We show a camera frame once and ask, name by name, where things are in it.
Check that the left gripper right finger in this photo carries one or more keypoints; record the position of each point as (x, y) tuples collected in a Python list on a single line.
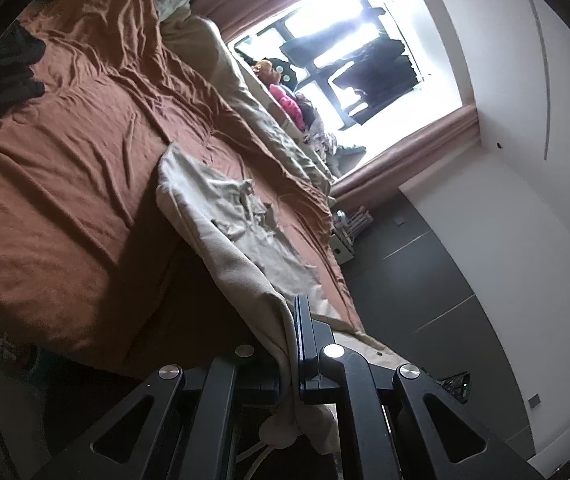
[(395, 424)]

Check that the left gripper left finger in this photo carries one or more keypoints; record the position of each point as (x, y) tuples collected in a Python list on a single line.
[(177, 424)]

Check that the beige coat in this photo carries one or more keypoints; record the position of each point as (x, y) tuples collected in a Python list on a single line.
[(240, 240)]

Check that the dark hanging clothes at window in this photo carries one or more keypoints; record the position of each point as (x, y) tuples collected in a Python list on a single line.
[(358, 76)]

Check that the white storage rack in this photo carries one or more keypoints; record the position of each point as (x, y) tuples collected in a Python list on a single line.
[(345, 229)]

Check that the brown bed blanket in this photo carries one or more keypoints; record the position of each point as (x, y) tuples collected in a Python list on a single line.
[(89, 266)]

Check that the pink garment on sill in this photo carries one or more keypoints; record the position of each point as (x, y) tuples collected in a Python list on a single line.
[(288, 103)]

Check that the plush toy on sill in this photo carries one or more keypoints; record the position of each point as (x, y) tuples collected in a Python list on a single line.
[(275, 71)]

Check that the olive beige duvet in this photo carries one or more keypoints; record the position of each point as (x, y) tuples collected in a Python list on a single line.
[(198, 43)]

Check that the black folded garment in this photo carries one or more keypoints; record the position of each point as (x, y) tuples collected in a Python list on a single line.
[(19, 51)]

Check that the pink curtain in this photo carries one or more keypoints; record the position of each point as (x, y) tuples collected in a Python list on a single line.
[(411, 155)]

